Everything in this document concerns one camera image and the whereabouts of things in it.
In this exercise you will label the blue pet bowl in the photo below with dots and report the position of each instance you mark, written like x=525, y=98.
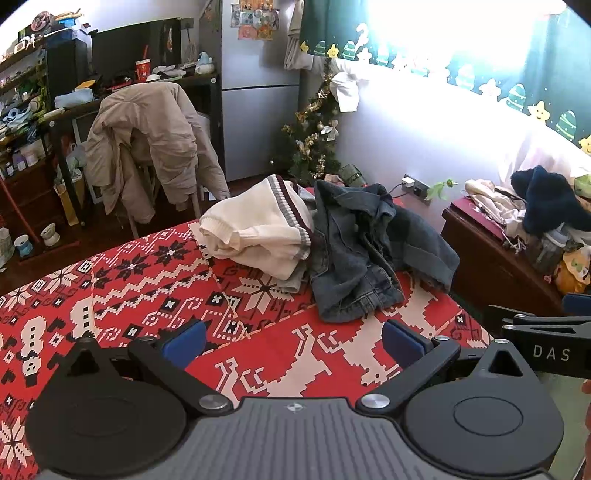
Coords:
x=23, y=246

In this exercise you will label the green camouflage bag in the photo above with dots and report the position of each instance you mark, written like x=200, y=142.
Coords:
x=353, y=175

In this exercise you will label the person's right hand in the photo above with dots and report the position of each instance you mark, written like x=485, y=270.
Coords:
x=588, y=434

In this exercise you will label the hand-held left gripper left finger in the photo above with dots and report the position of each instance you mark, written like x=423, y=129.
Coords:
x=184, y=344

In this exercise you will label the white pet bowl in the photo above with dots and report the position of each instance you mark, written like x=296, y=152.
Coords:
x=50, y=234

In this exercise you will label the yellow cardboard box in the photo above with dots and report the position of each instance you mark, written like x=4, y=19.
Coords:
x=67, y=205

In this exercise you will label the white drawer unit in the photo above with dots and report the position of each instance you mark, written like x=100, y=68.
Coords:
x=83, y=134

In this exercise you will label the wooden dresser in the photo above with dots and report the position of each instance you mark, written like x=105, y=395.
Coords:
x=27, y=184

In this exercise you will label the green plant sprig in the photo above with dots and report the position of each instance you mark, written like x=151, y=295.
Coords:
x=438, y=188

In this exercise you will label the blue plush toy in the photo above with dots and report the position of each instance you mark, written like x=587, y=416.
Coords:
x=204, y=63

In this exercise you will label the black monitor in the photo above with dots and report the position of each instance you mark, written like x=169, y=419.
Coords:
x=124, y=50

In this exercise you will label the black speaker box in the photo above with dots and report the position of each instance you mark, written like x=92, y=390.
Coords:
x=67, y=74

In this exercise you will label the red broom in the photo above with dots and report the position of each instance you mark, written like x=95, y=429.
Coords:
x=14, y=203

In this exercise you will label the black desk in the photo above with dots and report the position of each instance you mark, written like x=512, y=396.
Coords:
x=207, y=99

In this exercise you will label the grey garment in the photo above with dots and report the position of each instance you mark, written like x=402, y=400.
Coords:
x=288, y=279

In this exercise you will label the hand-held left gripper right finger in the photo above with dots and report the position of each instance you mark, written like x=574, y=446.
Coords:
x=401, y=344

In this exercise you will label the colourful magnet pictures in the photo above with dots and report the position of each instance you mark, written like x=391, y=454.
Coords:
x=254, y=21

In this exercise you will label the grey refrigerator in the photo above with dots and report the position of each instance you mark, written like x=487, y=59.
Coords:
x=258, y=129

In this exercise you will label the power strip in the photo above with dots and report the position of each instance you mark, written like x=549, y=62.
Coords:
x=415, y=187

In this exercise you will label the dark blue knit cloth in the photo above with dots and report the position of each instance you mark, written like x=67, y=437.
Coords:
x=549, y=198

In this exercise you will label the green printed curtain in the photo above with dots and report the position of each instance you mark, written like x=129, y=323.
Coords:
x=332, y=18

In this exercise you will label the beige jacket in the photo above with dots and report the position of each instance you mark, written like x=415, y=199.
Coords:
x=152, y=124

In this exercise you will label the small Christmas tree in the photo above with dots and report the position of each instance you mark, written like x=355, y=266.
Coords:
x=314, y=138

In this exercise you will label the chair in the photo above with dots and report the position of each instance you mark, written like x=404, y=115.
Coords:
x=195, y=205

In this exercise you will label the light blue folded cloth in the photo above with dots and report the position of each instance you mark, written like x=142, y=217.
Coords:
x=74, y=98

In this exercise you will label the hanging beige cloth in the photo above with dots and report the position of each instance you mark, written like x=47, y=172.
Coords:
x=295, y=41

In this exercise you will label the baby bottle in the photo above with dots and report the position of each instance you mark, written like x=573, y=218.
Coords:
x=549, y=247

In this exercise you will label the pile of pale clothes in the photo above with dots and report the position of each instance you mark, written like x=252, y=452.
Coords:
x=494, y=198

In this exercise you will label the blue denim shorts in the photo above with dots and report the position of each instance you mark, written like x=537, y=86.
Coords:
x=351, y=249

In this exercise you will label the wooden side cabinet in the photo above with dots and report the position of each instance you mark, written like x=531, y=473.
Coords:
x=485, y=258

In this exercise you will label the cluttered shelf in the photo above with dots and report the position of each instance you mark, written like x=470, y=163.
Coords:
x=18, y=83

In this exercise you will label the red patterned blanket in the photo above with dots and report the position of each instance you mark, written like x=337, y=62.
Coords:
x=152, y=286

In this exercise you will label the red paper cup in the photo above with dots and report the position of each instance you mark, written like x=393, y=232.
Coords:
x=143, y=71

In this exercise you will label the white knit sweater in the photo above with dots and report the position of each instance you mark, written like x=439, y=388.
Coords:
x=258, y=221

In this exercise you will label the yellow printed bag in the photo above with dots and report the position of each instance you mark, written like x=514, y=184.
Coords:
x=572, y=272

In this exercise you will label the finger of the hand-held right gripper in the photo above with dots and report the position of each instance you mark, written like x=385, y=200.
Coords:
x=577, y=305
x=512, y=318

